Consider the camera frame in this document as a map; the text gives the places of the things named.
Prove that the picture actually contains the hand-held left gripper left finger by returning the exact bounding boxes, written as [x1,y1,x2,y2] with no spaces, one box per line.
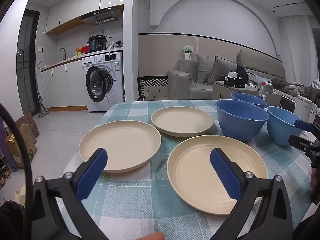
[32,147,108,240]

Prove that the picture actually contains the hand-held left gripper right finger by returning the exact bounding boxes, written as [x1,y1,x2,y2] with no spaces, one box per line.
[209,147,293,240]

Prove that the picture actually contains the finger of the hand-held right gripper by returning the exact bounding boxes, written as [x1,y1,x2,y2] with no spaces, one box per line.
[294,119,315,133]
[288,135,316,153]

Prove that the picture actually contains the light blue ribbed bowl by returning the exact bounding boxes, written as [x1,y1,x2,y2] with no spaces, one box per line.
[266,106,304,146]

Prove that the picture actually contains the cream round plate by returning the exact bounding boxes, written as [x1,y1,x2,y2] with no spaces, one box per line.
[151,106,214,138]
[78,120,162,173]
[167,135,268,215]

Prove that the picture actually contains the dark blue ribbed bowl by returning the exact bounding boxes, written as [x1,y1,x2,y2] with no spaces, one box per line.
[230,92,268,110]
[215,99,270,141]

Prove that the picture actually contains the person's right hand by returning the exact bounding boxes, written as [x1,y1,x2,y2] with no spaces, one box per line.
[310,167,317,190]

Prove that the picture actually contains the person's left hand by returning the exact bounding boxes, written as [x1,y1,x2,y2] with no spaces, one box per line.
[136,231,165,240]

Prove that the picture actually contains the grey blanket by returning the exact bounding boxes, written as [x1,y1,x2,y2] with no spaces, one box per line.
[271,77,320,100]

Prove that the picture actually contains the teal checked tablecloth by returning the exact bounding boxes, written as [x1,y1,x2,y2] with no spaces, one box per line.
[61,99,320,240]

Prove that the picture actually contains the brown cardboard box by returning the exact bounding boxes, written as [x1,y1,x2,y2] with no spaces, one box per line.
[5,124,38,172]

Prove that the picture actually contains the dark garment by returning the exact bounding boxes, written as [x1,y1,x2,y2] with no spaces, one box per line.
[236,65,249,83]

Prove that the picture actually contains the floor mop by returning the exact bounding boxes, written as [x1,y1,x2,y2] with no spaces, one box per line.
[37,92,50,118]

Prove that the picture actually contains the beige side cabinet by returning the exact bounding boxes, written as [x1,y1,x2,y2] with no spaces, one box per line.
[213,80,282,105]

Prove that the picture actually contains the black cardboard box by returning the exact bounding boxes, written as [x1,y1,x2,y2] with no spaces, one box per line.
[224,76,245,87]

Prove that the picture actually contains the patterned brown box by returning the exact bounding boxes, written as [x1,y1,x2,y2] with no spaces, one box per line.
[15,112,40,138]

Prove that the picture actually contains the white lower kitchen cabinets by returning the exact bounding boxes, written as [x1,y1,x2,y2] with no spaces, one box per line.
[40,60,88,112]

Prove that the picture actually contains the white kitchen cabinets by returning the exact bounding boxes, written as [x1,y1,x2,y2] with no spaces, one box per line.
[45,0,125,34]
[40,60,88,112]

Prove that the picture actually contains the grey sofa cushion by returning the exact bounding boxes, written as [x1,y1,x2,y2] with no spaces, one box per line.
[205,56,238,85]
[196,54,218,84]

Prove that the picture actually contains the grey sofa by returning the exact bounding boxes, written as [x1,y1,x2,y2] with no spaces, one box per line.
[168,49,287,100]

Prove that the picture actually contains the black white patterned cushion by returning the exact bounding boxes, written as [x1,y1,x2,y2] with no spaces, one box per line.
[137,76,169,102]

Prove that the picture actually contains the white washing machine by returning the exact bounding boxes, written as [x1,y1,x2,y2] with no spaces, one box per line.
[82,51,125,112]

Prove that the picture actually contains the dark glass door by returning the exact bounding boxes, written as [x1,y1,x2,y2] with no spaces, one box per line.
[16,9,40,117]

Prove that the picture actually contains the black pressure cooker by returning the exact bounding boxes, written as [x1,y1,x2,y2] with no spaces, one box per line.
[87,35,108,53]

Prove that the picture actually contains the steel range hood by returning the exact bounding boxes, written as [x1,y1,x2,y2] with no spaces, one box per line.
[80,6,123,26]

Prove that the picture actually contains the white upper kitchen cabinets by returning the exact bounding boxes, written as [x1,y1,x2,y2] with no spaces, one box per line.
[45,0,125,34]

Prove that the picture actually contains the black cable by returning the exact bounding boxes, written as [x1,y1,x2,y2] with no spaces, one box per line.
[0,102,34,240]

